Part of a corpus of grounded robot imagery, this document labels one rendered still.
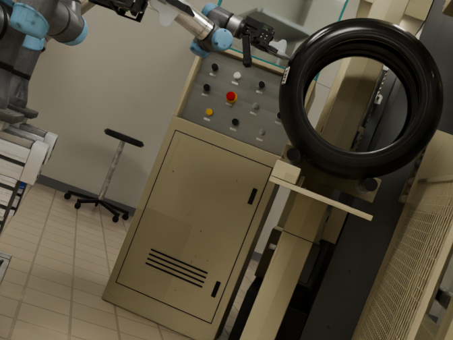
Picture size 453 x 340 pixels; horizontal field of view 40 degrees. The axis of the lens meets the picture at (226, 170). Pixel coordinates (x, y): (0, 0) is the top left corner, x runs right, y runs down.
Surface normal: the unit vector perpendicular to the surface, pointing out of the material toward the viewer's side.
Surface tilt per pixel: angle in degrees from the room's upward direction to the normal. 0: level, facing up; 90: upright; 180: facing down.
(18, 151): 90
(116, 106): 90
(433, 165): 90
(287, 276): 90
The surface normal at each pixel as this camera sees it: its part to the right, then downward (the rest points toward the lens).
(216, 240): -0.14, -0.04
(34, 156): 0.22, 0.10
